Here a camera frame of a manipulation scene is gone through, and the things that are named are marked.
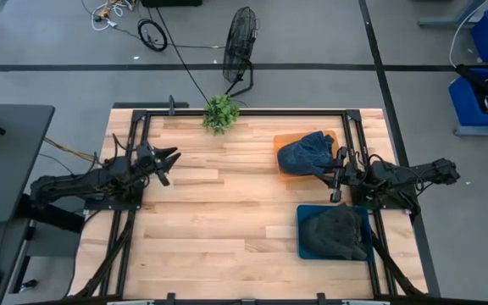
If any blue plastic tray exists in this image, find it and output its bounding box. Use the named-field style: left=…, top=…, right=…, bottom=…
left=296, top=203, right=376, bottom=263

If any black floor fan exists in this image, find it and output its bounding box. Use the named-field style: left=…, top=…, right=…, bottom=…
left=221, top=6, right=260, bottom=97

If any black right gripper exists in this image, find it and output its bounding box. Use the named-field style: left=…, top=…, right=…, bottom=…
left=315, top=146, right=364, bottom=204

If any orange plastic tray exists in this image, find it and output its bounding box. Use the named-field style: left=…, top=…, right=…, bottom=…
left=273, top=130, right=341, bottom=183

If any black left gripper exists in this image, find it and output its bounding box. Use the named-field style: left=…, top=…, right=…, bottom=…
left=136, top=141, right=183, bottom=187

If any black aluminium table frame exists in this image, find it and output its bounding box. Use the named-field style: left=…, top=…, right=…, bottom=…
left=69, top=108, right=430, bottom=305

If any small green potted plant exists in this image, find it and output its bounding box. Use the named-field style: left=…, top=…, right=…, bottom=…
left=202, top=93, right=241, bottom=136

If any long black floor cable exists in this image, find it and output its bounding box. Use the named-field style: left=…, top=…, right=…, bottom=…
left=154, top=7, right=210, bottom=103

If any white cable bundle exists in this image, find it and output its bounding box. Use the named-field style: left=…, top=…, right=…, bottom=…
left=90, top=0, right=137, bottom=32

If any coiled black cable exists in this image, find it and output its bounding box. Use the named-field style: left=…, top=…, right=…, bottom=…
left=136, top=18, right=169, bottom=53

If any dark grey desk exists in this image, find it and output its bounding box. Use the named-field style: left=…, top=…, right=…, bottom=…
left=0, top=103, right=56, bottom=225

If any black braided cable bundle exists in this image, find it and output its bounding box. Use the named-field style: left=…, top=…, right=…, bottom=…
left=73, top=209, right=137, bottom=298
left=370, top=209, right=424, bottom=297

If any yellow cable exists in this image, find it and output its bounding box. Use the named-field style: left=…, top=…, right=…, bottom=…
left=42, top=137, right=97, bottom=163

